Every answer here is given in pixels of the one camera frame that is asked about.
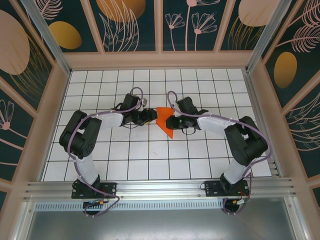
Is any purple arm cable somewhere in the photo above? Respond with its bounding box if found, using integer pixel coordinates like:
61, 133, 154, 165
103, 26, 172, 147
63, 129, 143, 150
67, 86, 145, 218
166, 90, 273, 216

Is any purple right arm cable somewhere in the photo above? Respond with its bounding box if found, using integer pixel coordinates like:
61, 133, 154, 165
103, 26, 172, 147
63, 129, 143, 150
166, 90, 273, 216

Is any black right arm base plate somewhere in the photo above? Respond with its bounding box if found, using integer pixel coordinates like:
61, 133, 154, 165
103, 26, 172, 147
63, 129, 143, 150
203, 179, 250, 197

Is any aluminium side rail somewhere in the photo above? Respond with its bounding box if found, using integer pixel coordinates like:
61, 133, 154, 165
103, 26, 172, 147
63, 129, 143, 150
244, 69, 285, 179

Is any orange paper sheet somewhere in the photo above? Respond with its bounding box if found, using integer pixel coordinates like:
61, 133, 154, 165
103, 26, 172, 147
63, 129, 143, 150
155, 106, 176, 140

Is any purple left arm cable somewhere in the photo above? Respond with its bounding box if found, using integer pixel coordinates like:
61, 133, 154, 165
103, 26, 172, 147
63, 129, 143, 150
67, 86, 145, 218

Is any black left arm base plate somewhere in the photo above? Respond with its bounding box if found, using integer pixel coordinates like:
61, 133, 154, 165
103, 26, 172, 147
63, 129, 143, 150
71, 181, 118, 200

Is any grey metal sheet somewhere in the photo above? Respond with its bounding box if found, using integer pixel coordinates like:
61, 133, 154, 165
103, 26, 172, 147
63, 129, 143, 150
24, 197, 301, 240

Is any perforated metal cable tray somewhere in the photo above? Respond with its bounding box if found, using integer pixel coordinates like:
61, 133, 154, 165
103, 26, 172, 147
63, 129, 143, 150
34, 201, 226, 211

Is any aluminium mounting rail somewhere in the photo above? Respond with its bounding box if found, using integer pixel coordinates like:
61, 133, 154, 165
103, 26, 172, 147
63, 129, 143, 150
23, 177, 298, 201

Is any aluminium frame post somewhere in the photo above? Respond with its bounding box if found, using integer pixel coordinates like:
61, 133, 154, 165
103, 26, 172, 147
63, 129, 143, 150
246, 0, 292, 73
21, 0, 72, 76

